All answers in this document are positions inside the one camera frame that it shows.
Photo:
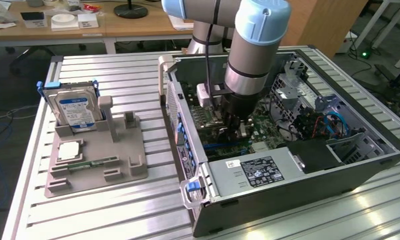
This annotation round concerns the white tape roll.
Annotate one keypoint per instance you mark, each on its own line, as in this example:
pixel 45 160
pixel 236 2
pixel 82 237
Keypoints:
pixel 54 19

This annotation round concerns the blue slot latch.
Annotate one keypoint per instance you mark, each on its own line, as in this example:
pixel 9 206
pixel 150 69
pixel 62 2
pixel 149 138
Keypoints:
pixel 180 127
pixel 188 158
pixel 185 147

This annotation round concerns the silver CPU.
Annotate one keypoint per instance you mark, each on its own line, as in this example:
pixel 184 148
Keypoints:
pixel 69 151

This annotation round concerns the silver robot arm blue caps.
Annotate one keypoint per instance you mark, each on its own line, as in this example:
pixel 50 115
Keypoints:
pixel 253 50

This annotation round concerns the hard disk with blue carrier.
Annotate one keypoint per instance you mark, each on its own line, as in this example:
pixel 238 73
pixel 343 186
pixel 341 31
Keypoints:
pixel 74 110

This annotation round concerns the perforated metal disk bay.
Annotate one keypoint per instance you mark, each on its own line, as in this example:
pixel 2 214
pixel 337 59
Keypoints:
pixel 306 100

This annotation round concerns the black stand foot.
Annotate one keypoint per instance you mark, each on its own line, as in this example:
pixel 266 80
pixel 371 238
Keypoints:
pixel 387 72

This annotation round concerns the wooden desk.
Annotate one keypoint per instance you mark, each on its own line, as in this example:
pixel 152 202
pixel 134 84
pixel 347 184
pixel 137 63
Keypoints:
pixel 20 35

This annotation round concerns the grey parts rack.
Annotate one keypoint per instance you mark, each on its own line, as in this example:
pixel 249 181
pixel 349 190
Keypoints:
pixel 120 155

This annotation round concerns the flat white box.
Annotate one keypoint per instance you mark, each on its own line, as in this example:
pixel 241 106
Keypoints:
pixel 64 27

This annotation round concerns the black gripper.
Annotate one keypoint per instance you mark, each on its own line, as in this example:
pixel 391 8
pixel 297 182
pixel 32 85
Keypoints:
pixel 240 106

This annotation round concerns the stack of papers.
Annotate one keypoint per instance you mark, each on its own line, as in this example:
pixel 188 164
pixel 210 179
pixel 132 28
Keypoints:
pixel 181 25

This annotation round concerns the plain white box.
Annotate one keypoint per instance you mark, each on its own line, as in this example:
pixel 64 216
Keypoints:
pixel 88 20

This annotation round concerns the clear plastic bag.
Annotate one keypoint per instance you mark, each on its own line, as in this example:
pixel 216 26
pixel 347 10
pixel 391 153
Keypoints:
pixel 0 11

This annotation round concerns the black round stand base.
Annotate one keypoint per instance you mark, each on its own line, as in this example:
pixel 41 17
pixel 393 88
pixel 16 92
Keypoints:
pixel 130 12

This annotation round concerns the silver socket cover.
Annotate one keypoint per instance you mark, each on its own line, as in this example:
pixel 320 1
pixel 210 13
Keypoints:
pixel 244 128

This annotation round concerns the blue expansion slot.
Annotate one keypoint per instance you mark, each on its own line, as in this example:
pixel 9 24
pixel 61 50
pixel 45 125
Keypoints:
pixel 216 145

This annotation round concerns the wooden cabinet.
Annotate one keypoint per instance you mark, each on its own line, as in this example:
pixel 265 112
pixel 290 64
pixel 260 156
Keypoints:
pixel 320 25

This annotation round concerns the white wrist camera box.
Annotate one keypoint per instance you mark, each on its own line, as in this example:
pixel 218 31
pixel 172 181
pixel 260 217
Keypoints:
pixel 204 96

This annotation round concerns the grey cup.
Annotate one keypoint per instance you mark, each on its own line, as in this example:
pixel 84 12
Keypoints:
pixel 34 3

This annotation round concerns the black and grey PC case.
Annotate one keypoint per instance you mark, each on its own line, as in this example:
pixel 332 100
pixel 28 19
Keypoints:
pixel 286 212

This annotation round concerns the white box with black top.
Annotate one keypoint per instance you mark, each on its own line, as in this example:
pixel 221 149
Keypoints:
pixel 33 17

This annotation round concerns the white paper slip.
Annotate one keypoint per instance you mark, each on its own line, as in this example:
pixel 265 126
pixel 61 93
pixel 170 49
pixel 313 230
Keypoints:
pixel 2 25

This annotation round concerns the red packet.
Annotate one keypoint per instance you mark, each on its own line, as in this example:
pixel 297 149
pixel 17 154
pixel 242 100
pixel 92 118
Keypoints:
pixel 90 7

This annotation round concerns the green motherboard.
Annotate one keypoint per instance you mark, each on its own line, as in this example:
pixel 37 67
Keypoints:
pixel 273 136

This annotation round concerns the silver chipset heatsink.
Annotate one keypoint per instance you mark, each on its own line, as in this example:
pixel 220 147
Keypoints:
pixel 260 147

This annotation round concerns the black plastic cover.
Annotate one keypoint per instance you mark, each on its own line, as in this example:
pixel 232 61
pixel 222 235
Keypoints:
pixel 313 155

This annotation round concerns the green RAM stick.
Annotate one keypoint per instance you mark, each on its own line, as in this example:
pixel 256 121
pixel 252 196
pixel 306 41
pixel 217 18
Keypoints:
pixel 89 164

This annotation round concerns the white electrical box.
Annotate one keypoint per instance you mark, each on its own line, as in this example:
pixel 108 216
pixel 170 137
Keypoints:
pixel 348 42

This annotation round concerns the grey power supply unit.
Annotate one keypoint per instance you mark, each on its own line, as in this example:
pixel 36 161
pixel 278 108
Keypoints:
pixel 226 175

